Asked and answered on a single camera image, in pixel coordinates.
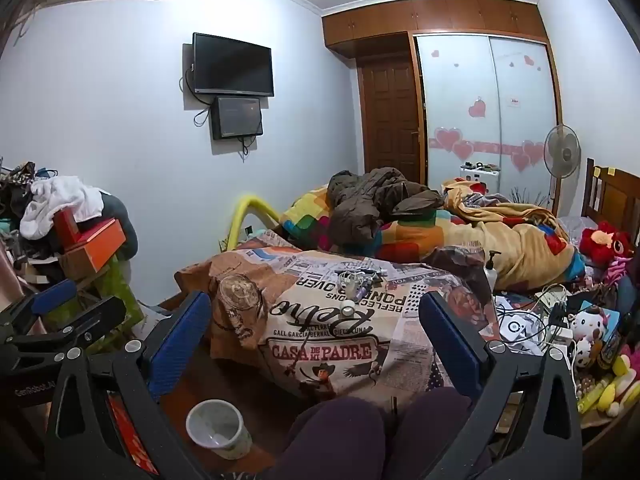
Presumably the green bag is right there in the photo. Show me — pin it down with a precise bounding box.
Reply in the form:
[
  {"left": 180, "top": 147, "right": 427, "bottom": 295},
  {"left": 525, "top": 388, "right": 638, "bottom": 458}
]
[{"left": 85, "top": 255, "right": 138, "bottom": 343}]

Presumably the red plastic bag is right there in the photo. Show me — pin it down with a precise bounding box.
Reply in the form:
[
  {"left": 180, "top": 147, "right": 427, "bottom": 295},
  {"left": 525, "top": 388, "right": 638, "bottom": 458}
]
[{"left": 106, "top": 394, "right": 161, "bottom": 477}]

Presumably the orange box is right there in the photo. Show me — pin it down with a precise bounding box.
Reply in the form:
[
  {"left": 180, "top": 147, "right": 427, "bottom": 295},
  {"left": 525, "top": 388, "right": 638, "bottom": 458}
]
[{"left": 59, "top": 217, "right": 126, "bottom": 281}]

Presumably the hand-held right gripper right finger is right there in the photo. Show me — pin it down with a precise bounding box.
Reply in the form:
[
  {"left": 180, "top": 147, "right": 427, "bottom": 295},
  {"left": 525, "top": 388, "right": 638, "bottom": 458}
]
[{"left": 417, "top": 290, "right": 586, "bottom": 480}]

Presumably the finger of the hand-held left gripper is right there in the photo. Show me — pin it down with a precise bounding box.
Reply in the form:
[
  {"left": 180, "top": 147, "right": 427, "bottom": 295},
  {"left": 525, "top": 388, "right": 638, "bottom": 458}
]
[
  {"left": 0, "top": 279, "right": 78, "bottom": 342},
  {"left": 0, "top": 296, "right": 127, "bottom": 362}
]

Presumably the wooden overhead cabinet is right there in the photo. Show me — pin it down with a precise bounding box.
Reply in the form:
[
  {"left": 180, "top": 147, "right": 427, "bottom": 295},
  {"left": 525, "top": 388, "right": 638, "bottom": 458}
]
[{"left": 321, "top": 0, "right": 548, "bottom": 58}]

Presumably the colourful patchwork blanket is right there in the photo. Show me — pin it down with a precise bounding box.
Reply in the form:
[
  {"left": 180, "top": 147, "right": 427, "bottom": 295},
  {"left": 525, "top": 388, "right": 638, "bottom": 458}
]
[{"left": 277, "top": 185, "right": 481, "bottom": 263}]

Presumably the beige blanket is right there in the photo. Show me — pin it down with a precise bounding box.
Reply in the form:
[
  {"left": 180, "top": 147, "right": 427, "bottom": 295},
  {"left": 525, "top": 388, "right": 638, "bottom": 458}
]
[{"left": 440, "top": 177, "right": 586, "bottom": 291}]

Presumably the white power strip with cables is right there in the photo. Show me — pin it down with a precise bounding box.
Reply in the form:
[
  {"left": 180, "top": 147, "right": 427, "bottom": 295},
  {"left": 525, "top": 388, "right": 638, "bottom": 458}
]
[{"left": 495, "top": 285, "right": 576, "bottom": 356}]

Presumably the grey cloth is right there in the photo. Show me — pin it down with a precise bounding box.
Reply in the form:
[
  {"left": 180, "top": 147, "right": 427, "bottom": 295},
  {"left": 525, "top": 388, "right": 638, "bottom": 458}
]
[{"left": 100, "top": 192, "right": 139, "bottom": 259}]

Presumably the white cup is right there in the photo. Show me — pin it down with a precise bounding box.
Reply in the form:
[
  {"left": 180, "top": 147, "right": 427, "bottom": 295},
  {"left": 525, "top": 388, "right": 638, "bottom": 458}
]
[{"left": 186, "top": 399, "right": 253, "bottom": 461}]

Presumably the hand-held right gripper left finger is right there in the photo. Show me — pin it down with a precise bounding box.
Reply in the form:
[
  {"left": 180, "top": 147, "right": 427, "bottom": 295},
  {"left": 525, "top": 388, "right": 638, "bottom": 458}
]
[{"left": 44, "top": 290, "right": 213, "bottom": 480}]

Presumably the white cloth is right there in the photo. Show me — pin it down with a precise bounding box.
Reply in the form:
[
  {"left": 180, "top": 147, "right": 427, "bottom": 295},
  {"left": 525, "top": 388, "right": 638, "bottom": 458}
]
[{"left": 20, "top": 176, "right": 105, "bottom": 241}]

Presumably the white pump bottle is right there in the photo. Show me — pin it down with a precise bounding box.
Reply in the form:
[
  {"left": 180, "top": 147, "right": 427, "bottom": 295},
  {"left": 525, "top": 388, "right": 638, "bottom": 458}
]
[{"left": 482, "top": 250, "right": 502, "bottom": 291}]

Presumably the white box with circle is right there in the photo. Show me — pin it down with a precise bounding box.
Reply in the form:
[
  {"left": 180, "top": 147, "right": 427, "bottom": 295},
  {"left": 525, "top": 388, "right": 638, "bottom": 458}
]
[{"left": 500, "top": 310, "right": 532, "bottom": 347}]

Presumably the black wall television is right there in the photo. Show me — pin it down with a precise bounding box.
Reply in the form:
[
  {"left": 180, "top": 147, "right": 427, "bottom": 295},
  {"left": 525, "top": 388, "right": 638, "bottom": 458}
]
[{"left": 192, "top": 32, "right": 275, "bottom": 98}]

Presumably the yellow foam tube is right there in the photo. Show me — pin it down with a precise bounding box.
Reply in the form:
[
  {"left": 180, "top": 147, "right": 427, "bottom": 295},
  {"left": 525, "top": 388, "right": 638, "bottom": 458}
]
[{"left": 227, "top": 192, "right": 281, "bottom": 251}]

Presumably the brown wooden door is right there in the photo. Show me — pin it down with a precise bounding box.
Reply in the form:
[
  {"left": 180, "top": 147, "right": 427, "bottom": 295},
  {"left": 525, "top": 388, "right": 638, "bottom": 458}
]
[{"left": 357, "top": 57, "right": 426, "bottom": 186}]

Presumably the wooden headboard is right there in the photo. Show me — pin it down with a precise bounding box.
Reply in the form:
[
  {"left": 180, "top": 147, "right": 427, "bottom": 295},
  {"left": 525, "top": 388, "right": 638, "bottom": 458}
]
[{"left": 582, "top": 158, "right": 640, "bottom": 246}]

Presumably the brown padded jacket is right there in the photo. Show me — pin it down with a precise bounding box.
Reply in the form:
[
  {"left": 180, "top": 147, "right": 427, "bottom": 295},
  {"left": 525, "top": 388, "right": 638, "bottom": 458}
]
[{"left": 327, "top": 167, "right": 446, "bottom": 253}]

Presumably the dark glass bottle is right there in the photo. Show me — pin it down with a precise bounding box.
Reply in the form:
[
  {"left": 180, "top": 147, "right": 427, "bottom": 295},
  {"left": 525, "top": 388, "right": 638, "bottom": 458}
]
[{"left": 592, "top": 310, "right": 636, "bottom": 378}]

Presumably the small black wall monitor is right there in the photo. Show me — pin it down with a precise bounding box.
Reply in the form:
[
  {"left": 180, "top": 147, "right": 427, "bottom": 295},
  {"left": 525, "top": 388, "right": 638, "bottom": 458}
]
[{"left": 210, "top": 95, "right": 264, "bottom": 141}]

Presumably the white earphones cable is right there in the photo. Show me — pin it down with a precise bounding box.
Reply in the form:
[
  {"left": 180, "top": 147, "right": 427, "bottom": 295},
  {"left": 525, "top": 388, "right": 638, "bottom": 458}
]
[{"left": 334, "top": 269, "right": 373, "bottom": 301}]

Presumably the newspaper print blanket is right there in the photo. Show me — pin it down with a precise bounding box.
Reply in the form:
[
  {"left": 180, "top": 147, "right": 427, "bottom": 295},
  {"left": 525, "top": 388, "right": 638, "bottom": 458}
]
[{"left": 174, "top": 230, "right": 501, "bottom": 401}]

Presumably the red box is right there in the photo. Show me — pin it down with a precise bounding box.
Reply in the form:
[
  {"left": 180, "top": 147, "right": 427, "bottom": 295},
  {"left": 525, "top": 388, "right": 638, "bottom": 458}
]
[{"left": 52, "top": 208, "right": 81, "bottom": 246}]

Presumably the cow plush toy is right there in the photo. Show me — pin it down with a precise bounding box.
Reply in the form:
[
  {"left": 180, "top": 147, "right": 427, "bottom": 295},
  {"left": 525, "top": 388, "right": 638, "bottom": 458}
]
[{"left": 570, "top": 305, "right": 608, "bottom": 371}]

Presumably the white standing fan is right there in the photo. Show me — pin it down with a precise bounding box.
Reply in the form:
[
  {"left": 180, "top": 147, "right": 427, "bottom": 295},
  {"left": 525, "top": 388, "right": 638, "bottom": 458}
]
[{"left": 544, "top": 124, "right": 582, "bottom": 211}]

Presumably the red plush toy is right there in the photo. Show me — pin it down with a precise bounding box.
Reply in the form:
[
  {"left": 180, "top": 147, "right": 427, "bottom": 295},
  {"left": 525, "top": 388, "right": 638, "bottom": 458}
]
[{"left": 580, "top": 221, "right": 632, "bottom": 266}]

